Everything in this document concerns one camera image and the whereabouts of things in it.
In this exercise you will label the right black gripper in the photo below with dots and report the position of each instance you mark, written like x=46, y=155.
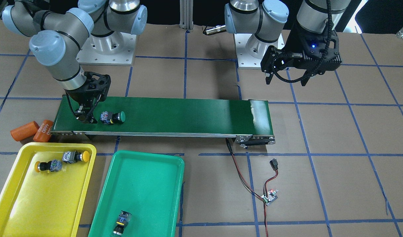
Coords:
x=77, y=96

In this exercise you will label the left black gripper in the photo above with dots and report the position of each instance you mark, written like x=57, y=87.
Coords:
x=295, y=46

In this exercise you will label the green push button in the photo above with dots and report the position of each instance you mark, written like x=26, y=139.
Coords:
x=121, y=223
x=107, y=117

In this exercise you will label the orange cylinder with white print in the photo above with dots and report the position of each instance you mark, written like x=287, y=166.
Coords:
x=43, y=133

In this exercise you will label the yellow push button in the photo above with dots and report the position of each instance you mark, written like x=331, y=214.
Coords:
x=50, y=166
x=72, y=157

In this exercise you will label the plain orange cylinder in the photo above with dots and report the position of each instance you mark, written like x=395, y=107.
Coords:
x=25, y=131

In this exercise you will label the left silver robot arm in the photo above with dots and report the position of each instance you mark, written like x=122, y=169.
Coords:
x=266, y=21

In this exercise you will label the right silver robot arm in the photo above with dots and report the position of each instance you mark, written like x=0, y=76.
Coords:
x=95, y=32

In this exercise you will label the green conveyor belt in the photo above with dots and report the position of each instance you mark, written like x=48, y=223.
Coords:
x=246, y=121

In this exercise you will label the yellow plastic tray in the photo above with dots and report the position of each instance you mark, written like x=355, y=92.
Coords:
x=42, y=204

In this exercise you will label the green plastic tray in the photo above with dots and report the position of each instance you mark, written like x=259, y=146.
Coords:
x=146, y=185

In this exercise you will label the small speed controller board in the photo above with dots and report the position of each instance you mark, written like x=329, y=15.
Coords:
x=269, y=197

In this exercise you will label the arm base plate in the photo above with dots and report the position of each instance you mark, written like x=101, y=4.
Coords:
x=250, y=50
x=117, y=49

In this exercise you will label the black inline switch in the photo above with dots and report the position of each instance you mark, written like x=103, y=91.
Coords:
x=274, y=164

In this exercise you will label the aluminium frame post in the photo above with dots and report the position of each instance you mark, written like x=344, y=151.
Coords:
x=186, y=14

